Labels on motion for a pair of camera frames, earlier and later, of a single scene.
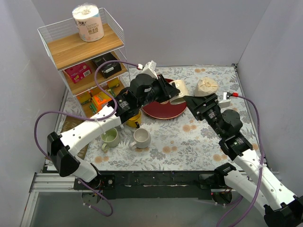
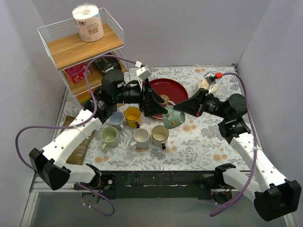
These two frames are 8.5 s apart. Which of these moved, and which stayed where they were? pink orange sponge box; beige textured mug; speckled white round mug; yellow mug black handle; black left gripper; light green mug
Moved: black left gripper; beige textured mug
Stayed: pink orange sponge box; speckled white round mug; light green mug; yellow mug black handle
